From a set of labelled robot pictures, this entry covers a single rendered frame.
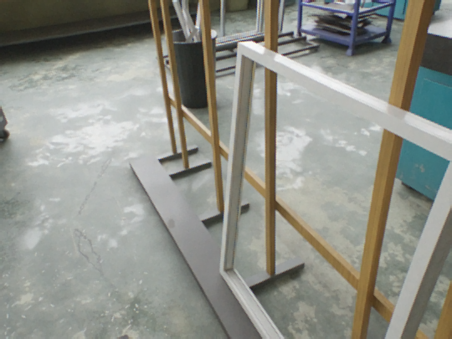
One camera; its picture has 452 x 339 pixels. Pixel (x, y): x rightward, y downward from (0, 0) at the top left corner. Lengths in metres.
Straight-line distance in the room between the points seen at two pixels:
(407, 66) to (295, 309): 1.65
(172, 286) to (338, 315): 0.99
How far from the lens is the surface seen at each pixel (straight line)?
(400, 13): 7.89
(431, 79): 3.13
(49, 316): 2.82
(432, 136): 1.21
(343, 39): 6.42
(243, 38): 6.63
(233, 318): 2.46
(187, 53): 4.54
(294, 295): 2.64
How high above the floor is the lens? 2.03
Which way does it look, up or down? 33 degrees down
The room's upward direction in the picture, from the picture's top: 5 degrees counter-clockwise
